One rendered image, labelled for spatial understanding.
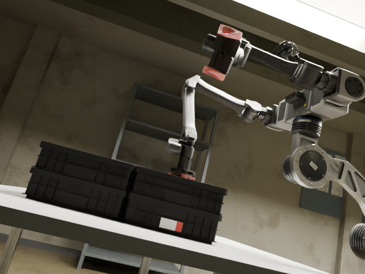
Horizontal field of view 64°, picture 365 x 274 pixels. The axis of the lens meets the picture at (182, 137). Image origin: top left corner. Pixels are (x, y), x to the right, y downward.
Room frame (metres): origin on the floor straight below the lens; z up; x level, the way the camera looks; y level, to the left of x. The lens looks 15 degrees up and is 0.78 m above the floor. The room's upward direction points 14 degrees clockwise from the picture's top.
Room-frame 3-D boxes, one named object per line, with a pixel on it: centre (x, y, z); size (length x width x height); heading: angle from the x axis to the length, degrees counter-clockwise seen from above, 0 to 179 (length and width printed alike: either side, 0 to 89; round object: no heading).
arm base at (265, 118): (1.59, -0.43, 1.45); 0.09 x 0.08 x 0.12; 10
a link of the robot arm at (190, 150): (1.30, -0.03, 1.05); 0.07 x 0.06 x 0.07; 100
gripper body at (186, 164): (1.30, -0.04, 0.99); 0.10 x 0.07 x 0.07; 42
